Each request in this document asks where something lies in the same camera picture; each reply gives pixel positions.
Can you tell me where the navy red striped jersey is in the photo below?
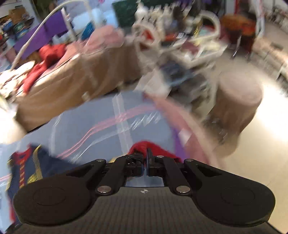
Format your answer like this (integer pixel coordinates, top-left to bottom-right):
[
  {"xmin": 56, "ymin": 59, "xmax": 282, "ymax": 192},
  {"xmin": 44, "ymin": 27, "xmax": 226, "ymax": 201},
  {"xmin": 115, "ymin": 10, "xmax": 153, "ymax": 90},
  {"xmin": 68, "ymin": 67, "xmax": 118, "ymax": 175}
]
[{"xmin": 5, "ymin": 140, "xmax": 183, "ymax": 232}]

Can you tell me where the blue plaid bed sheet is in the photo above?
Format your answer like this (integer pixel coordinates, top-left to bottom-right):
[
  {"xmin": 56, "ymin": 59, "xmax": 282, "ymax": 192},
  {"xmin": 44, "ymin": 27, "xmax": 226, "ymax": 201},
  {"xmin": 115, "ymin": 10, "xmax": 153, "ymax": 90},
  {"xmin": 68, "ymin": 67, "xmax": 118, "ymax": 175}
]
[{"xmin": 1, "ymin": 91, "xmax": 186, "ymax": 231}]

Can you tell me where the pink round ottoman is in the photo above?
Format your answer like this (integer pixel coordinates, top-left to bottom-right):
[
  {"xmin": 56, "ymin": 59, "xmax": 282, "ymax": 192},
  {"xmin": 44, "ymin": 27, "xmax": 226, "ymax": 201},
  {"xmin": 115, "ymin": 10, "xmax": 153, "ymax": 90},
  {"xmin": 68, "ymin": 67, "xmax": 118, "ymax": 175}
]
[{"xmin": 210, "ymin": 72, "xmax": 263, "ymax": 134}]

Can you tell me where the cluttered white shelf rack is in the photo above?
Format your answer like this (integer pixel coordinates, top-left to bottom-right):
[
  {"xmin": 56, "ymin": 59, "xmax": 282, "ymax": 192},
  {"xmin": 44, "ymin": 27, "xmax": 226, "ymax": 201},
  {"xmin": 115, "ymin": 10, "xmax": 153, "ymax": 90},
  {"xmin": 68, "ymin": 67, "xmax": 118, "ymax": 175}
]
[{"xmin": 132, "ymin": 1, "xmax": 227, "ymax": 109}]

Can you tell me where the red jacket on bed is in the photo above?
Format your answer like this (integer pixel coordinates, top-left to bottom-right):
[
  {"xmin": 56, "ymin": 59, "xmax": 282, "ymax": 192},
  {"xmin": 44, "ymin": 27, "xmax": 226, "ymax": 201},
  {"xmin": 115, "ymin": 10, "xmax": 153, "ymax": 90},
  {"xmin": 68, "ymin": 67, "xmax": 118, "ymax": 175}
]
[{"xmin": 22, "ymin": 44, "xmax": 66, "ymax": 94}]

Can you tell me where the purple cloth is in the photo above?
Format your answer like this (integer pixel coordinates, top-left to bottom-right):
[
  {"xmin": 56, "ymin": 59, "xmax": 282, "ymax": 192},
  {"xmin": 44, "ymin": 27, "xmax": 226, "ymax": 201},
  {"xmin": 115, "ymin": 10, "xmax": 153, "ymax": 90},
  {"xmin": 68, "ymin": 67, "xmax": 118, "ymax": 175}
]
[{"xmin": 21, "ymin": 11, "xmax": 68, "ymax": 59}]

